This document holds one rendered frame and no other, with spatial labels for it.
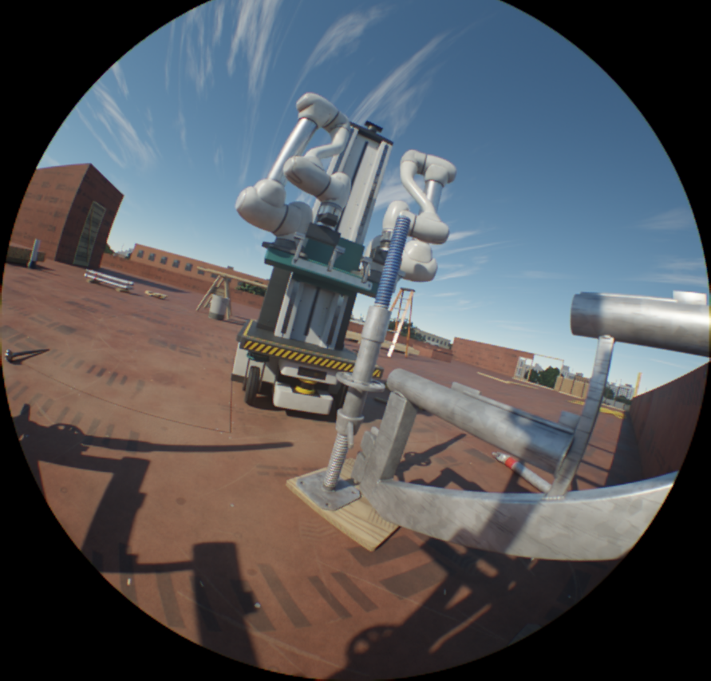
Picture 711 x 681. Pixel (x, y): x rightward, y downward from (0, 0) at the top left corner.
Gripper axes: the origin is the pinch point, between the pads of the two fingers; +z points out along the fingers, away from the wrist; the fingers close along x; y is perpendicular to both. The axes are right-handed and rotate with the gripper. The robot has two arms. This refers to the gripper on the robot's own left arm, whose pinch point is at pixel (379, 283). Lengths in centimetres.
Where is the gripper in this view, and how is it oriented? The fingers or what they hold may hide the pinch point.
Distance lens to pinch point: 103.9
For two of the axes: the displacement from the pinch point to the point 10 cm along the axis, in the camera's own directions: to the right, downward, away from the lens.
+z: -2.7, 9.6, -0.1
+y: 3.6, 0.9, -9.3
